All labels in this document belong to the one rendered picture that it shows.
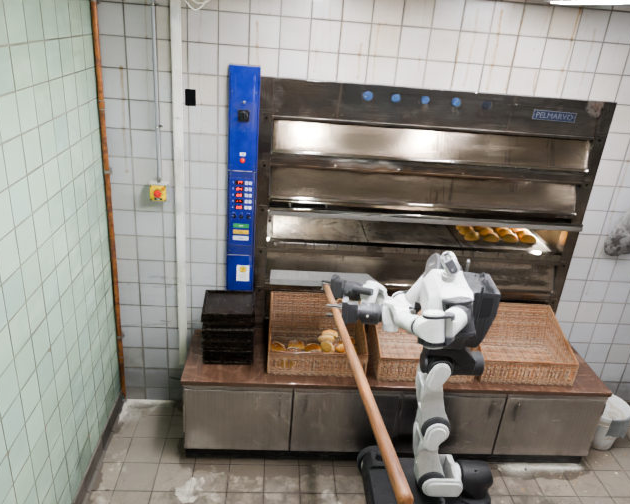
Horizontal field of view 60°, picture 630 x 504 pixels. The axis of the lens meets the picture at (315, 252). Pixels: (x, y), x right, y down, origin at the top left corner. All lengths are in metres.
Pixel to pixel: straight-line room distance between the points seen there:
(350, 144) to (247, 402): 1.52
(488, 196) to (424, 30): 1.00
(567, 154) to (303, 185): 1.50
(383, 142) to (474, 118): 0.51
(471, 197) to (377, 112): 0.75
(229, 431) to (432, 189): 1.79
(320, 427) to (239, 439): 0.46
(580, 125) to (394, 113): 1.05
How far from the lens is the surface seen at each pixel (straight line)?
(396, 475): 1.13
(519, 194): 3.43
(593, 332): 4.09
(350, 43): 3.01
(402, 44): 3.05
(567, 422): 3.66
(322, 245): 3.25
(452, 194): 3.28
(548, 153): 3.42
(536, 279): 3.70
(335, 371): 3.13
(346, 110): 3.06
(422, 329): 2.03
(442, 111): 3.16
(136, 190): 3.23
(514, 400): 3.42
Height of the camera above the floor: 2.44
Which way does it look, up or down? 24 degrees down
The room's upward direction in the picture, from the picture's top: 5 degrees clockwise
